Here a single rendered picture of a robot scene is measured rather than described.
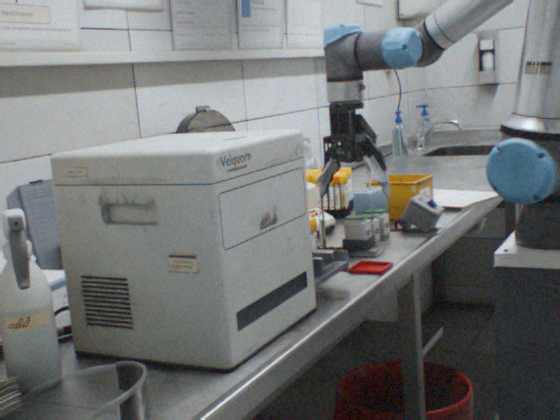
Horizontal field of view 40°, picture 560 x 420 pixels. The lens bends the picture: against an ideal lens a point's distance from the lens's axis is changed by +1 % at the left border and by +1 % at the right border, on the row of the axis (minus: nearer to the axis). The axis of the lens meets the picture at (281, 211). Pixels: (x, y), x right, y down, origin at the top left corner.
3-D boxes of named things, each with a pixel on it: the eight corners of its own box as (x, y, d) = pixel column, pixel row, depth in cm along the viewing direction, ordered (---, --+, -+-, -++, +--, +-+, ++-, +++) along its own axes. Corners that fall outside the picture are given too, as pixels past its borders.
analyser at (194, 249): (229, 374, 101) (208, 148, 96) (71, 354, 113) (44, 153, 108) (324, 305, 128) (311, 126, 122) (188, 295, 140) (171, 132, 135)
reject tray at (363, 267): (381, 275, 143) (381, 270, 143) (347, 273, 147) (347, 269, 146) (393, 265, 149) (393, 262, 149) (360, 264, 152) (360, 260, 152)
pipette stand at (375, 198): (377, 235, 178) (374, 193, 176) (350, 234, 181) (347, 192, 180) (394, 226, 186) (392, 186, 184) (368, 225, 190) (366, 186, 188)
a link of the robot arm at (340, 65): (351, 22, 145) (314, 27, 150) (354, 80, 147) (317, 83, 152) (371, 22, 152) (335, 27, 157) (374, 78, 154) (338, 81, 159)
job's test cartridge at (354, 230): (366, 250, 158) (364, 220, 157) (345, 249, 160) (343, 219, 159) (372, 245, 162) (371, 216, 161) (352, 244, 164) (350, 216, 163)
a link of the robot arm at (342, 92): (334, 82, 158) (371, 79, 155) (335, 104, 159) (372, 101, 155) (320, 83, 152) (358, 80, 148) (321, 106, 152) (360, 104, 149)
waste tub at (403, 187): (416, 222, 189) (414, 182, 187) (367, 220, 196) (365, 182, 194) (435, 212, 200) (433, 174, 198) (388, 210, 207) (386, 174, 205)
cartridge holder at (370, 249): (375, 257, 157) (374, 240, 156) (335, 256, 161) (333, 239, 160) (384, 251, 162) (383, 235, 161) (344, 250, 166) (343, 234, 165)
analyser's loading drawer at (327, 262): (300, 304, 122) (298, 273, 121) (264, 301, 125) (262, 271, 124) (349, 271, 140) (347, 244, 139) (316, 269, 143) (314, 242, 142)
